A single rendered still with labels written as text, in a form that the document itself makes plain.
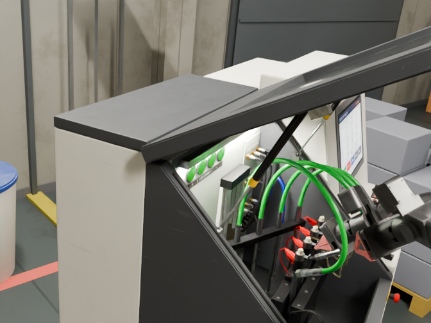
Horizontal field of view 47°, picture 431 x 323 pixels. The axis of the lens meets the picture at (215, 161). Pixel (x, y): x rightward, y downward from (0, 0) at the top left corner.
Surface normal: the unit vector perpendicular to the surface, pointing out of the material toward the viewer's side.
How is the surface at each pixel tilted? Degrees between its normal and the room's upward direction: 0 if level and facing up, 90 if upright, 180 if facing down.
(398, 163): 90
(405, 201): 52
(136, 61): 90
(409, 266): 90
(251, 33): 90
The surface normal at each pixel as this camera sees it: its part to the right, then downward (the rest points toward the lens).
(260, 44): 0.66, 0.34
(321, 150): -0.44, 0.30
